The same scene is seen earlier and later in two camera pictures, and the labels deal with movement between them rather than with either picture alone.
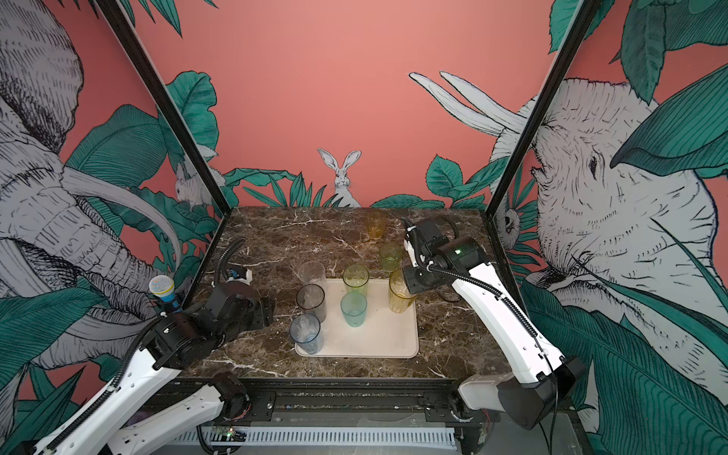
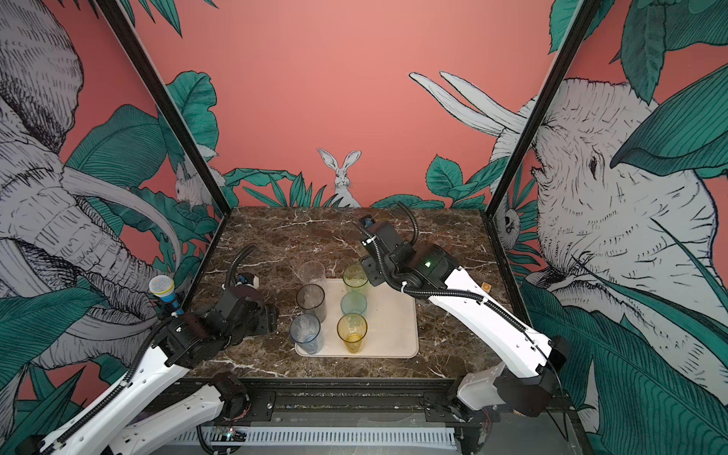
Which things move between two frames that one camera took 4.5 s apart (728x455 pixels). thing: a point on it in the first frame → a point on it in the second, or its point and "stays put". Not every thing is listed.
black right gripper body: x=418 y=279 → x=375 y=277
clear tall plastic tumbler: x=312 y=272 stays put
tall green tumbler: x=355 y=278 stays put
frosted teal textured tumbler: x=354 y=306 stays put
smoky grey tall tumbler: x=311 y=300 stays put
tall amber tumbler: x=400 y=298 → x=352 y=329
